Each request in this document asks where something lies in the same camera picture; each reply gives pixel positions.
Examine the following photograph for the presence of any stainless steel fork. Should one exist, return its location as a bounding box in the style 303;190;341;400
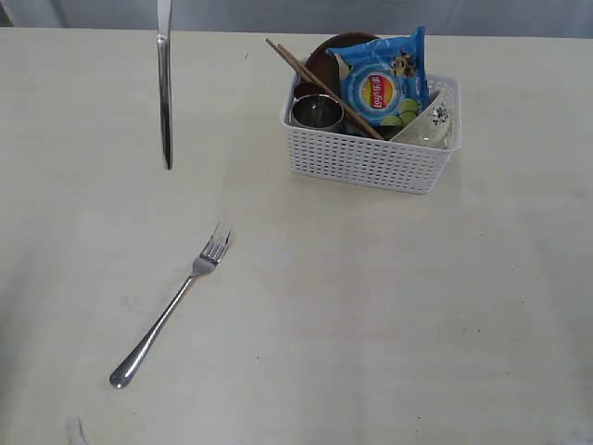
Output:
108;223;233;389

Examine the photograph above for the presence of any white plastic perforated basket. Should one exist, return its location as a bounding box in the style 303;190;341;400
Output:
280;74;461;195

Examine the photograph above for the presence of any stainless steel table knife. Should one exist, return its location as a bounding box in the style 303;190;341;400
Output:
157;0;173;171

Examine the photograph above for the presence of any stainless steel cup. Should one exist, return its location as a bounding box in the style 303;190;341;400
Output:
290;94;345;133

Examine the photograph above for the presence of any stainless steel spoon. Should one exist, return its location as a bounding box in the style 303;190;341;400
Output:
293;82;324;99

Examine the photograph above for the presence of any brown round plate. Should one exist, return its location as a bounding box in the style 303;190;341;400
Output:
305;32;377;95

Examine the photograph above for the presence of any upper brown wooden chopstick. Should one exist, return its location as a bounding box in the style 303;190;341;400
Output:
265;37;385;140

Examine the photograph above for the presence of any blue Lays chips bag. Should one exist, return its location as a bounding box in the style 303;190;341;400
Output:
326;26;430;128

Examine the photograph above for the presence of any white floral ceramic bowl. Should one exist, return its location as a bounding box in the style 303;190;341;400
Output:
390;90;452;149

